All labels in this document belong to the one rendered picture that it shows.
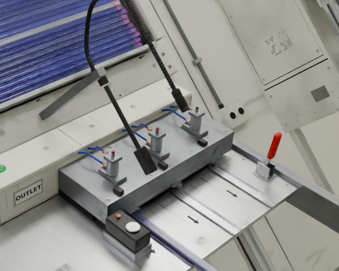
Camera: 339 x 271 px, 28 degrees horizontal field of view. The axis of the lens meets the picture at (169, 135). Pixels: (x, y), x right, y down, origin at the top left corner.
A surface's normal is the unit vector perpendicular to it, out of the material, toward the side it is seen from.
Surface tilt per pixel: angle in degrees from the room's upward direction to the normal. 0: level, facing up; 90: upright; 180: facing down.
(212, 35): 90
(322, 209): 90
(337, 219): 90
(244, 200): 46
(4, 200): 136
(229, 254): 90
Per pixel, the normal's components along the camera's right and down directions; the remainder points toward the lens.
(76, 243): 0.07, -0.81
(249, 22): -0.69, 0.37
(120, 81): 0.54, -0.29
